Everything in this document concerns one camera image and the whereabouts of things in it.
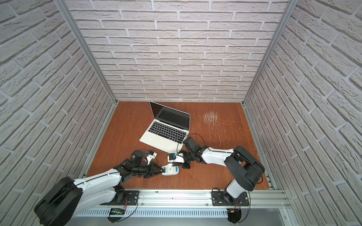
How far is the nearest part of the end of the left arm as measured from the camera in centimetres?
65

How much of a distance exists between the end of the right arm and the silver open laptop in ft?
0.55

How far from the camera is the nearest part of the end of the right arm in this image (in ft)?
2.19

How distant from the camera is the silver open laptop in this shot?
960 mm

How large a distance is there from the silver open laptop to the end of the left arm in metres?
0.20
